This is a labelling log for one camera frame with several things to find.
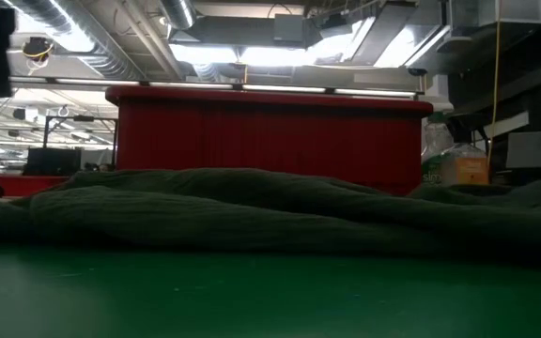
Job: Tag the green table mat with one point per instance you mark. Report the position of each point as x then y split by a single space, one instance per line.
270 300

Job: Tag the clear bottle with orange label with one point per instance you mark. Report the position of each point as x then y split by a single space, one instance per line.
470 171

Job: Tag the small red bin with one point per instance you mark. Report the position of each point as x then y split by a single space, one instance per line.
17 184

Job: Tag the dark green shirt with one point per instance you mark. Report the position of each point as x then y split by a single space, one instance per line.
205 216

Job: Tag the white monitor screen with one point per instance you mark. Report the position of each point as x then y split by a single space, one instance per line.
532 149

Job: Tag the silver ventilation duct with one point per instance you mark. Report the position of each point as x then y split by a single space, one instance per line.
179 11

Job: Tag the red plastic laundry basket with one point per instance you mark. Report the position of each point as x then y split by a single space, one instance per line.
270 136

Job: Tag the person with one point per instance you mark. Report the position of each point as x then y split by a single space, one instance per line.
99 167

